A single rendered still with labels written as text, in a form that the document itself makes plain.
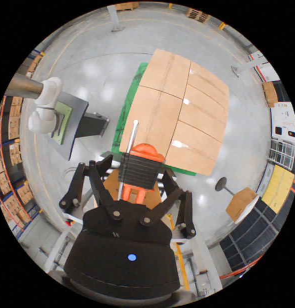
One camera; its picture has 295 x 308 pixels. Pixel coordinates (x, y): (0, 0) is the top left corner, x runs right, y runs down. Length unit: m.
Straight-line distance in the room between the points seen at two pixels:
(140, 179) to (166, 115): 0.63
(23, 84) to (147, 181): 0.65
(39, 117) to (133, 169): 0.66
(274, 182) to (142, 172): 7.21
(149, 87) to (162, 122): 0.33
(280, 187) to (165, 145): 7.13
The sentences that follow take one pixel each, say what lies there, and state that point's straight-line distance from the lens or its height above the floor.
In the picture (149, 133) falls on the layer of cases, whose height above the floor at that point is 0.54.
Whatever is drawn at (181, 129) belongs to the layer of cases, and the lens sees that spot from 0.79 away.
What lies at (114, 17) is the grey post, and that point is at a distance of 3.26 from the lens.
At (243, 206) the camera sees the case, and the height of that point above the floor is 0.91.
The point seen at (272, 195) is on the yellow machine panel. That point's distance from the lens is 7.27.
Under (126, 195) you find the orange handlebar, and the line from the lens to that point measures 0.24.
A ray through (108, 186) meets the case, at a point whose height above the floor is 0.83.
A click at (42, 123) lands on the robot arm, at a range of 0.71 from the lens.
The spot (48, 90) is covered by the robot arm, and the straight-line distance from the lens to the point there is 0.67.
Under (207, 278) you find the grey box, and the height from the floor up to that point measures 1.56.
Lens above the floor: 1.27
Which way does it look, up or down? 75 degrees down
